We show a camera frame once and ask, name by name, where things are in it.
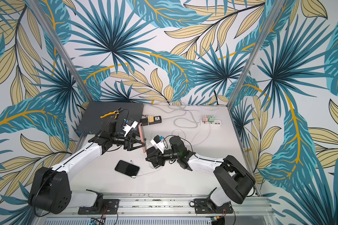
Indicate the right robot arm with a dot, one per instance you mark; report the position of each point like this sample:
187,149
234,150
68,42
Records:
235,180

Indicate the phone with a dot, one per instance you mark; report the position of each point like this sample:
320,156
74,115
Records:
142,137
127,168

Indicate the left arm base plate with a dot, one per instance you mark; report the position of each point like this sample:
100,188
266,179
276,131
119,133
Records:
104,206

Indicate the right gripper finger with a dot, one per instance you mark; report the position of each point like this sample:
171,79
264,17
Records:
152,151
156,160

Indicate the yellow black pliers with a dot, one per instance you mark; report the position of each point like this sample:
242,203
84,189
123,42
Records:
114,113

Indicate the dark blue network switch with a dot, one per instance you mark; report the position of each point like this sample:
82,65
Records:
91,123

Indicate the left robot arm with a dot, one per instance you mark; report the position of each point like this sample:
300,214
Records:
51,190

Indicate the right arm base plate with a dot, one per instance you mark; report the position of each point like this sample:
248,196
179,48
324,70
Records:
205,206

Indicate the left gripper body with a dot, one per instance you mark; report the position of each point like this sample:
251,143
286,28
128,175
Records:
119,138

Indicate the green charger plug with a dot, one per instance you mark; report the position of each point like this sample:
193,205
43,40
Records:
211,118

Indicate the aluminium front rail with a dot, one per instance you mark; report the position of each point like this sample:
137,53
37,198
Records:
179,205

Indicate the pink charger plug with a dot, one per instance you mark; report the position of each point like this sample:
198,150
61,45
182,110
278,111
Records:
205,118

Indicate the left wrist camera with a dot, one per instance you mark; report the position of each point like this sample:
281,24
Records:
131,124

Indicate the yellow charger plug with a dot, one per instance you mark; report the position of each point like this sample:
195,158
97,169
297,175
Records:
151,119

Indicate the black power strip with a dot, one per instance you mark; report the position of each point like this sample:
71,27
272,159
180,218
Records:
158,120

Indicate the white power strip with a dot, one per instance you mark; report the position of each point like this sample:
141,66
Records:
215,123

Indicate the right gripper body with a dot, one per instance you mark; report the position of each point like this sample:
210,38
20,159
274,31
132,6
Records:
157,154

